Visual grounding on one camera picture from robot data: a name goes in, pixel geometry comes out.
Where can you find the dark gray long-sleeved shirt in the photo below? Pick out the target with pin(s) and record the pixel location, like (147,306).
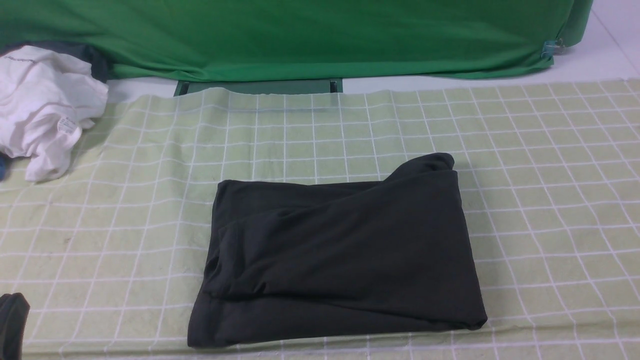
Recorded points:
(288,261)

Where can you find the light green checkered tablecloth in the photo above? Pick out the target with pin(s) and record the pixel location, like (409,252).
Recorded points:
(110,256)

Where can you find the teal binder clip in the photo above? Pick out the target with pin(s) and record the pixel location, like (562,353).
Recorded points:
(552,48)

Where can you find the dark gray garment behind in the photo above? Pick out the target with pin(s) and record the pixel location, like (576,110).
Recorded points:
(100,66)

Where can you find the blue object at edge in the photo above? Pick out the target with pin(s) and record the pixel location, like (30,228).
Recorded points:
(3,167)

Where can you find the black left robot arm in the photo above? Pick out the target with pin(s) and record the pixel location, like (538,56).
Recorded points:
(14,311)

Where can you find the crumpled white shirt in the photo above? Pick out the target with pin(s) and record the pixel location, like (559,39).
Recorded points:
(47,100)

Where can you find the green backdrop cloth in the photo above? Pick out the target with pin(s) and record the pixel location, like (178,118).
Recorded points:
(274,40)

